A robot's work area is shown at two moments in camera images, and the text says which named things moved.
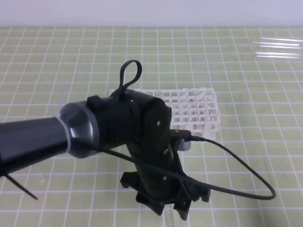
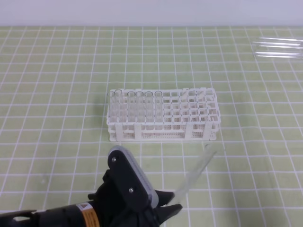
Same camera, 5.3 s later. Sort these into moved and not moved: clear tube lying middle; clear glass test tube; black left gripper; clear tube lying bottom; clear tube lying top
Moved: black left gripper; clear glass test tube
Not moved: clear tube lying bottom; clear tube lying top; clear tube lying middle
